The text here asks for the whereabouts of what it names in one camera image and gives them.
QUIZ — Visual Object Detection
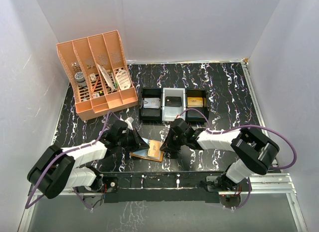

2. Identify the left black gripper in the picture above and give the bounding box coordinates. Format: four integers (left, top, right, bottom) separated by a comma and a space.
117, 128, 150, 152

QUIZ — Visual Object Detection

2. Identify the orange leather card holder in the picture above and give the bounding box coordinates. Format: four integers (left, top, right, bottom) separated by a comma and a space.
130, 138, 163, 162

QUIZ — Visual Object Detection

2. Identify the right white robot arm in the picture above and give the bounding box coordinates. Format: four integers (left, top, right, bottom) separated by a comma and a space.
160, 118, 280, 191

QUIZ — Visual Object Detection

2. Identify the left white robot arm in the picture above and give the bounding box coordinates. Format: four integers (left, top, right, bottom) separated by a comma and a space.
27, 120, 150, 199

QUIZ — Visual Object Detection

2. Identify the left black card bin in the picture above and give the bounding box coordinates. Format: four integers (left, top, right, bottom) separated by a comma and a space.
139, 88, 162, 123

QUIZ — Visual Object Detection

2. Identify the black card bin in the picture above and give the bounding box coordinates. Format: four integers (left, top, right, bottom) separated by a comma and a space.
139, 88, 162, 123
185, 89, 209, 123

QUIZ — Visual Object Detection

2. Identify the white middle card bin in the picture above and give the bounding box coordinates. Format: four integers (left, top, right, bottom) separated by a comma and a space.
161, 88, 186, 122

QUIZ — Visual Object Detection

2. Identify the right black card bin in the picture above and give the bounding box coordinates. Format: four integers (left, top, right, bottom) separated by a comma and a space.
185, 89, 209, 123

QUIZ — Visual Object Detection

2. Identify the silver credit card stack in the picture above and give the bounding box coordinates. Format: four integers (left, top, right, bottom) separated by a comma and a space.
143, 98, 160, 109

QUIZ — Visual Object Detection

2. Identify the black credit card stack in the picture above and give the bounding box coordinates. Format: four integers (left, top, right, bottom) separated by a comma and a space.
165, 96, 182, 107

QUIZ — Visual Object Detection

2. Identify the gold credit card stack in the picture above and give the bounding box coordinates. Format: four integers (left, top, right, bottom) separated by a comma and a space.
187, 97, 207, 108

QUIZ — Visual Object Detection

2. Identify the white labelled package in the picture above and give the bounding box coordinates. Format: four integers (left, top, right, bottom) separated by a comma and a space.
115, 69, 132, 90

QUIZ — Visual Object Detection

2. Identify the orange pencil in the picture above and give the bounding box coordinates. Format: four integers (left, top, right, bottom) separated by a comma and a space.
92, 76, 100, 93

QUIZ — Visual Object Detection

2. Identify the white paper leaflet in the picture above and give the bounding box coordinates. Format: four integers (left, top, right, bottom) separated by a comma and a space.
97, 64, 115, 91

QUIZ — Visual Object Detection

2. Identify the peach desk file organizer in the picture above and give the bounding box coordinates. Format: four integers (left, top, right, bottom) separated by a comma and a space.
56, 30, 138, 121

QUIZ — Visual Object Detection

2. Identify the grey tape roll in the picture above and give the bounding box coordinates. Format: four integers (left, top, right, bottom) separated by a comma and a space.
74, 71, 87, 87

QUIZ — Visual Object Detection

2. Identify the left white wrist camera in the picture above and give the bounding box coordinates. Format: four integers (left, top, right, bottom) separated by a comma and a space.
125, 117, 134, 130

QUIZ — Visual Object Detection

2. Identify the aluminium table frame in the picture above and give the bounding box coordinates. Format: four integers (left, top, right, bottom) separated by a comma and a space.
21, 61, 308, 232

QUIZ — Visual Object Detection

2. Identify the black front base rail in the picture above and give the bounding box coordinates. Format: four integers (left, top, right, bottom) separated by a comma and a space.
78, 172, 250, 203

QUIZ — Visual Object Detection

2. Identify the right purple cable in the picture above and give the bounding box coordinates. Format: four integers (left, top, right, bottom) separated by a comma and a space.
176, 108, 298, 209

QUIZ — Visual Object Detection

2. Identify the purple cable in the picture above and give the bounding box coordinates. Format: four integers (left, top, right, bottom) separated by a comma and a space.
176, 108, 298, 209
24, 111, 125, 213

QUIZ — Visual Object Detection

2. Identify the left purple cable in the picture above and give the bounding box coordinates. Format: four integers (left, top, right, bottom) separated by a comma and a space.
24, 111, 125, 213

